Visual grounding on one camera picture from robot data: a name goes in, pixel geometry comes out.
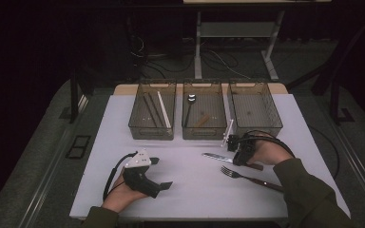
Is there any metal chopstick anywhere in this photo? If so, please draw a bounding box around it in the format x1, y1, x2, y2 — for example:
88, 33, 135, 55
143, 93, 160, 128
149, 92, 166, 128

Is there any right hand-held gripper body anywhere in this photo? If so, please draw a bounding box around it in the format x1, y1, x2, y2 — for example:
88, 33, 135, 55
221, 119, 257, 163

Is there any pale floor cable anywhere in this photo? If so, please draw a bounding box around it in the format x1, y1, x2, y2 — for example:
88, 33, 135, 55
202, 48, 253, 80

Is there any black metal stand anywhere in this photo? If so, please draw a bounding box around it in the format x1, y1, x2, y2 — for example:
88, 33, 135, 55
312, 37, 356, 125
68, 67, 92, 124

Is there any wooden-handled knife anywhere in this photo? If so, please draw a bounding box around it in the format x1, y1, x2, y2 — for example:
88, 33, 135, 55
202, 152, 265, 172

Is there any white table mat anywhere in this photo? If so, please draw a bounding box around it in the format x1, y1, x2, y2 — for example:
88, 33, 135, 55
69, 93, 351, 221

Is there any thin black floor cable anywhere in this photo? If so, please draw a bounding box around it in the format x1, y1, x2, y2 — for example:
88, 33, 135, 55
308, 125, 341, 181

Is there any wooden-handled fork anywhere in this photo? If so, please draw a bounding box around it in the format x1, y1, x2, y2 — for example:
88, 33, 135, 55
220, 165, 285, 194

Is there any translucent brown plastic bin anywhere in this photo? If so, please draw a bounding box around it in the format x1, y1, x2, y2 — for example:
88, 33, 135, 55
127, 79, 178, 142
181, 79, 228, 141
227, 79, 284, 142

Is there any person's right hand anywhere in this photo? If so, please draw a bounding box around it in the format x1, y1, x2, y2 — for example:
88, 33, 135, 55
250, 138, 294, 165

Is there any white metal desk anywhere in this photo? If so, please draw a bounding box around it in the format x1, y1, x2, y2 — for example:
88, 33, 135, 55
182, 0, 332, 81

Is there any black floor socket plate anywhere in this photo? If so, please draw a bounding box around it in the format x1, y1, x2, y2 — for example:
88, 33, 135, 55
66, 135, 92, 160

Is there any right hand-held gripper black cable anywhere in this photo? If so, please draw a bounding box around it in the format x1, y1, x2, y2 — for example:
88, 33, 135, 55
237, 128, 297, 160

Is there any person's left hand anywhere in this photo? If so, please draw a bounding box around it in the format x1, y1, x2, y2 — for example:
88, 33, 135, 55
103, 175, 149, 214

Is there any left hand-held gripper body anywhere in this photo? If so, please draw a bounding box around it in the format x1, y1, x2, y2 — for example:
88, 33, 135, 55
122, 148, 163, 200

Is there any aluminium floor rail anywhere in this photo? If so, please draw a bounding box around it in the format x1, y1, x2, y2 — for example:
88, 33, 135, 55
332, 123, 365, 220
18, 94, 90, 228

